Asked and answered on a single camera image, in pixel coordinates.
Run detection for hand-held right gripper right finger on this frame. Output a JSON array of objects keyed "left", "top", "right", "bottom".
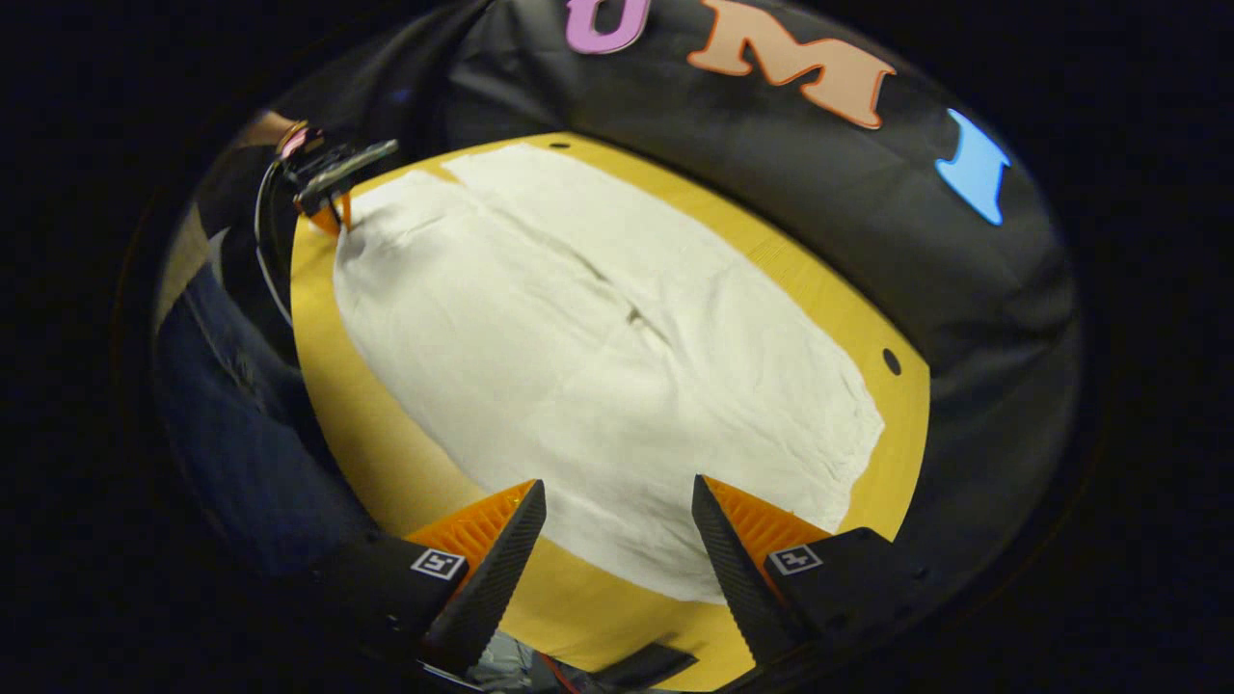
[{"left": 691, "top": 474, "right": 951, "bottom": 671}]

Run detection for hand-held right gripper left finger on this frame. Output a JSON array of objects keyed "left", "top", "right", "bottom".
[{"left": 308, "top": 479, "right": 548, "bottom": 681}]

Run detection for white jeans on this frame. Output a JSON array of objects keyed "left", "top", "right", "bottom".
[{"left": 333, "top": 143, "right": 886, "bottom": 605}]

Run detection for person's blue trousers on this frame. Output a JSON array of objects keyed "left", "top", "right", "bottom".
[{"left": 152, "top": 260, "right": 382, "bottom": 579}]

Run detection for black backdrop cloth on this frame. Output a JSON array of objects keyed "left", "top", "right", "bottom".
[{"left": 193, "top": 0, "right": 1086, "bottom": 599}]

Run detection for thin white cable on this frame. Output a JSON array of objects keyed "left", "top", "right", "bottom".
[{"left": 253, "top": 159, "right": 295, "bottom": 329}]

